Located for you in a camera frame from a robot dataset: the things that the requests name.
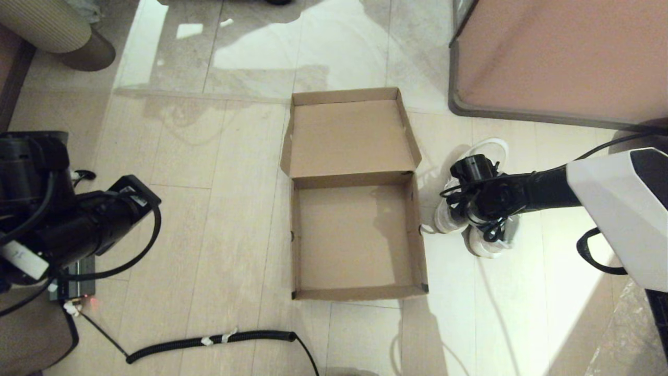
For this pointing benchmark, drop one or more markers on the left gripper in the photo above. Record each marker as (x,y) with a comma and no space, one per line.
(133,201)

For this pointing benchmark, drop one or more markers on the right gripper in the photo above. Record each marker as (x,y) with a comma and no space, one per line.
(490,201)

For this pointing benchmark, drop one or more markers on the brown cardboard shoe box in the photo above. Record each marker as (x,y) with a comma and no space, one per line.
(349,141)

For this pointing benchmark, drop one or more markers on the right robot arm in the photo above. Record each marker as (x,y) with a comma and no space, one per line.
(616,198)

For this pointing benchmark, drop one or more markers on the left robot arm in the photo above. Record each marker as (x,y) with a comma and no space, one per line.
(31,172)

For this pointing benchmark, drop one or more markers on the grey metal power device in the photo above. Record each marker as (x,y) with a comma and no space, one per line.
(78,290)

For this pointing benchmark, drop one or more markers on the white plug connector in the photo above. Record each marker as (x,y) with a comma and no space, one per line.
(72,308)

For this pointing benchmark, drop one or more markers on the pink upholstered furniture grey trim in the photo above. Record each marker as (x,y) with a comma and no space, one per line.
(563,52)

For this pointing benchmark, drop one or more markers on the brown rounded seat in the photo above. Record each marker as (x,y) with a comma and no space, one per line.
(26,339)

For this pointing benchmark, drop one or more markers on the dark brown furniture edge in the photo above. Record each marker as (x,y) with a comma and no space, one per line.
(10,68)

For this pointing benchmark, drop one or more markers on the ribbed beige pouf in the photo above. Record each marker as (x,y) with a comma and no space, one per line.
(42,26)

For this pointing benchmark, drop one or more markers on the clear plastic bag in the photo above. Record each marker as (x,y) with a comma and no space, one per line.
(78,6)
(636,339)

